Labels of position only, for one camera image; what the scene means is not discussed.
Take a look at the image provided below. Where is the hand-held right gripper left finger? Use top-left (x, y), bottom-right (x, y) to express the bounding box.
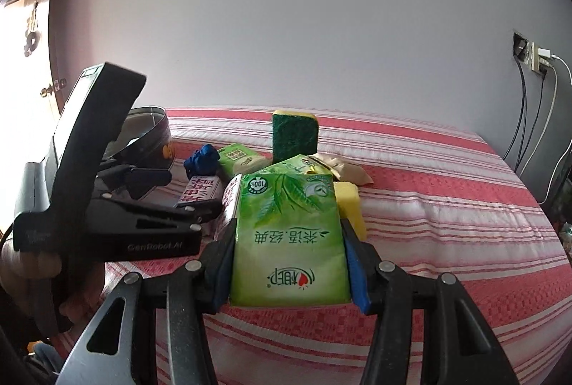
top-left (58, 217), bottom-right (238, 385)

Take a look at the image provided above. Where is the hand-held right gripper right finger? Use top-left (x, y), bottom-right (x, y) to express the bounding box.
top-left (341, 219), bottom-right (521, 385)

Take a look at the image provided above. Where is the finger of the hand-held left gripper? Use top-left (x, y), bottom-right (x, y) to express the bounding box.
top-left (90, 194), bottom-right (225, 234)
top-left (96, 164), bottom-right (173, 200)

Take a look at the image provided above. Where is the round metal tin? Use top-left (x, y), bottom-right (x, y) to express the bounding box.
top-left (103, 105), bottom-right (176, 172)

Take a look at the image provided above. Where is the white red-print packet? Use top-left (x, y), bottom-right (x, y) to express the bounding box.
top-left (213, 173), bottom-right (243, 241)
top-left (176, 174), bottom-right (224, 209)

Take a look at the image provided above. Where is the blue cloth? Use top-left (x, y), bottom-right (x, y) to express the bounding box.
top-left (184, 144), bottom-right (221, 177)

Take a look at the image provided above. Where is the large green tissue pack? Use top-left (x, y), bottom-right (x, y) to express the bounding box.
top-left (229, 173), bottom-right (352, 308)

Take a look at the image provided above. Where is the person's left hand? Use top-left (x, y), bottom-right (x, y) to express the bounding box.
top-left (0, 241), bottom-right (105, 325)

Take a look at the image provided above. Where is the small green tissue pack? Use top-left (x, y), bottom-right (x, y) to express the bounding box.
top-left (217, 143), bottom-right (271, 178)

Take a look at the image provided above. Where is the beige packet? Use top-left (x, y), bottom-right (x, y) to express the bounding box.
top-left (312, 152), bottom-right (374, 189)

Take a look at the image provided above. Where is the red striped bedspread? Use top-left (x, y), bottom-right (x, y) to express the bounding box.
top-left (56, 105), bottom-right (572, 385)

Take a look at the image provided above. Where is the dark door ornament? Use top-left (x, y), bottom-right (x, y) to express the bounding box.
top-left (22, 0), bottom-right (41, 58)

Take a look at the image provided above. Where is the wooden door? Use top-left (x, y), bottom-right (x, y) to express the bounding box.
top-left (0, 0), bottom-right (74, 234)

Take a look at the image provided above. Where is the brass door handle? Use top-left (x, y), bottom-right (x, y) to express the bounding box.
top-left (39, 78), bottom-right (68, 99)

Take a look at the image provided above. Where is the black cable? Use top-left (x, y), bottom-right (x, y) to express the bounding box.
top-left (516, 72), bottom-right (547, 176)
top-left (503, 52), bottom-right (528, 163)

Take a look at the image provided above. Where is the white cable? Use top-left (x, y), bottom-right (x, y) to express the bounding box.
top-left (520, 63), bottom-right (559, 178)
top-left (536, 52), bottom-right (572, 207)

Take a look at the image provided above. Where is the white wall socket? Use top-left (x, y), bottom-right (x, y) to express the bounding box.
top-left (527, 40), bottom-right (549, 76)

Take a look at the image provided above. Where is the dark wall box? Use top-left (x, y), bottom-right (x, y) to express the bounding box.
top-left (512, 31), bottom-right (529, 60)

